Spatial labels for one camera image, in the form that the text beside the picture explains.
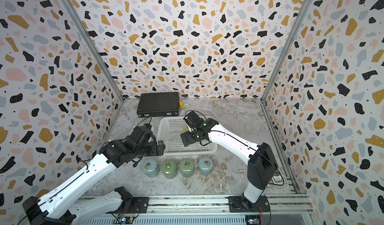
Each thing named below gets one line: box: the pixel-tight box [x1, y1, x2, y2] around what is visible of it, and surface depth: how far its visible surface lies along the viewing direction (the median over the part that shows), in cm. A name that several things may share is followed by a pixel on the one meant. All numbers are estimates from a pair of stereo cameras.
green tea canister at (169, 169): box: [160, 160, 178, 180], surface depth 80 cm
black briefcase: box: [136, 92, 180, 118], surface depth 116 cm
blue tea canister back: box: [141, 158, 160, 178], surface depth 81 cm
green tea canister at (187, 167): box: [179, 158, 196, 178], surface depth 81 cm
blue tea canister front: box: [198, 156, 214, 176], surface depth 81 cm
